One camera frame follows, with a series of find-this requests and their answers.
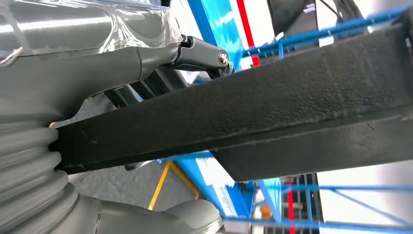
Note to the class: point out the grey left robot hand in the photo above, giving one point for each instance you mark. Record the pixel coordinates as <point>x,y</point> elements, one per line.
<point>80,74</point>

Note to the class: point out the blue metal shelf rack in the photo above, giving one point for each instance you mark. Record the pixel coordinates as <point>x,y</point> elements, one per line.
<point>226,32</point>

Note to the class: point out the clear plastic film wrap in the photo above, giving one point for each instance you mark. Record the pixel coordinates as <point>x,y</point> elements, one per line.
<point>138,29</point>

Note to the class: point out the red barrier belt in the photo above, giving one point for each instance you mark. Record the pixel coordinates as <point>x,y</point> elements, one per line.
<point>248,32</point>

